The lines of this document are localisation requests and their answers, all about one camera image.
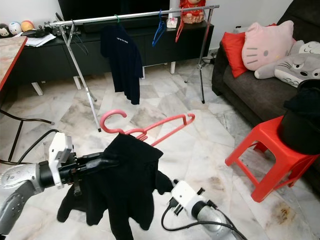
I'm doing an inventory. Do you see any dark brown fabric sofa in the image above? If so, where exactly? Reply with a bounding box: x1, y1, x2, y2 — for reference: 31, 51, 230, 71
211, 0, 320, 131

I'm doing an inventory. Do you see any red-edged marble table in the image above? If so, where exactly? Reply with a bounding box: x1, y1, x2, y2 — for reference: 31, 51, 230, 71
0, 36, 28, 91

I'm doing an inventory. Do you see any black pouch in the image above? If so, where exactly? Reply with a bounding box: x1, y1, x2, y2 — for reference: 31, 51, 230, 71
24, 29, 48, 38

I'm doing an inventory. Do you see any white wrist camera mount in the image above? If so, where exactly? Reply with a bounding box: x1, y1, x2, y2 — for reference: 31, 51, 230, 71
169, 180, 207, 217
48, 131, 79, 190

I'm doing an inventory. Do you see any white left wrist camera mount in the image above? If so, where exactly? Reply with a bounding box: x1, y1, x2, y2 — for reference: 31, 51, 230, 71
48, 131, 79, 190

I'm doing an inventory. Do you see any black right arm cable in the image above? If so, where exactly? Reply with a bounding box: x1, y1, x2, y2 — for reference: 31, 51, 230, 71
161, 200, 256, 240

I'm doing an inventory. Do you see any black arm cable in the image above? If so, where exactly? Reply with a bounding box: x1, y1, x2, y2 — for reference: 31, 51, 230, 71
161, 200, 256, 240
0, 129, 61, 166

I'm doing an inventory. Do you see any pink plastic hanger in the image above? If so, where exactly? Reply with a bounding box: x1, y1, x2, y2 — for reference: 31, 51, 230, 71
100, 108, 196, 147

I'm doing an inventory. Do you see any orange round plush toy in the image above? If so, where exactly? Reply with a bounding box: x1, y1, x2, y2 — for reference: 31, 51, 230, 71
21, 20, 36, 34

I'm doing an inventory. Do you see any black soundbar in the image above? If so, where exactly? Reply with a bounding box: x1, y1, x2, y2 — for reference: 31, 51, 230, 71
82, 19, 173, 35

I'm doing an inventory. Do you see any blue plastic hanger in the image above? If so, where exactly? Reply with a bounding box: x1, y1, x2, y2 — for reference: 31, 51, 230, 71
151, 10, 167, 48

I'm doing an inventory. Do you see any black clothes pile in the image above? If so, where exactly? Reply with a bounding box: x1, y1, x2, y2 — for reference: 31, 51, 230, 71
283, 80, 320, 118

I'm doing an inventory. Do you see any red cord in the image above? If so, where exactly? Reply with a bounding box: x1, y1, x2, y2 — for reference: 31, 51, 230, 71
203, 17, 213, 46

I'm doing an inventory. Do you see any navy blue T-shirt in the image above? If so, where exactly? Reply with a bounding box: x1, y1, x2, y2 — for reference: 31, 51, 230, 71
100, 25, 144, 106

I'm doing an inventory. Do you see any black garment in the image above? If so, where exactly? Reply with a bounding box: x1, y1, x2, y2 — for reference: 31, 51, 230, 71
56, 132, 173, 240

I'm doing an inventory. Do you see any silver metal clothes rack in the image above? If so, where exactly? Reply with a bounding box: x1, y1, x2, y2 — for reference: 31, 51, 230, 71
47, 5, 221, 133

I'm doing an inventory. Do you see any red cushion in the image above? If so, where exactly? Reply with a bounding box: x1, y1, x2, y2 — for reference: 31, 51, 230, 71
221, 31, 248, 78

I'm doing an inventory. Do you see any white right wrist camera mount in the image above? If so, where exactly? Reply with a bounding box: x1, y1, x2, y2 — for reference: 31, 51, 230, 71
169, 180, 207, 217

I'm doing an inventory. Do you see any pink white tissue box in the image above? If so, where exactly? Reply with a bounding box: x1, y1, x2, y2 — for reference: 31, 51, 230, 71
166, 16, 178, 29

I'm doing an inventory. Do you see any white round plush toy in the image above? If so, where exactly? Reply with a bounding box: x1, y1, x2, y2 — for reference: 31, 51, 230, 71
8, 21, 23, 37

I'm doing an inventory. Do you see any red gold figurine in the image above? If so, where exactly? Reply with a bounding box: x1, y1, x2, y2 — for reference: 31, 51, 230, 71
179, 0, 206, 24

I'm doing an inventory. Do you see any pink Hello Kitty cushion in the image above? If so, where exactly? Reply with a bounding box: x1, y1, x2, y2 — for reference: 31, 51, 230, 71
241, 20, 296, 72

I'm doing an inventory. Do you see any black television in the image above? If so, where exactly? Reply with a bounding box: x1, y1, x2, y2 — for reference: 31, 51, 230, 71
57, 0, 181, 22

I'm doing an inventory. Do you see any black TV console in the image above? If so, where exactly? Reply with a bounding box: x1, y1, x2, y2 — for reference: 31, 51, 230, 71
7, 21, 215, 96

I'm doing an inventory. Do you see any brown round plush toy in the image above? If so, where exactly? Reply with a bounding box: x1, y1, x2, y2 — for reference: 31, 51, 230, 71
0, 24, 11, 38

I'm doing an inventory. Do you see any grey Totoro plush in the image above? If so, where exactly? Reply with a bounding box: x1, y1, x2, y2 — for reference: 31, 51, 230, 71
254, 40, 320, 88

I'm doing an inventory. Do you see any white paper stack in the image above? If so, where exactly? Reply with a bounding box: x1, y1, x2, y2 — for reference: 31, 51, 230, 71
24, 34, 58, 48

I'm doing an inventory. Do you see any black bucket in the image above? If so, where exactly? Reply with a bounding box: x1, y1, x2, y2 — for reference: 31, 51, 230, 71
282, 80, 320, 156

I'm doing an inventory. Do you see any red plastic stool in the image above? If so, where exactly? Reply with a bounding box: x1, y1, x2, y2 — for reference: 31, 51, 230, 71
225, 115, 320, 203

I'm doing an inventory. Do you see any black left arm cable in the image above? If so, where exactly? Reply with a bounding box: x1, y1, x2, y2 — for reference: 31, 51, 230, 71
0, 129, 61, 166

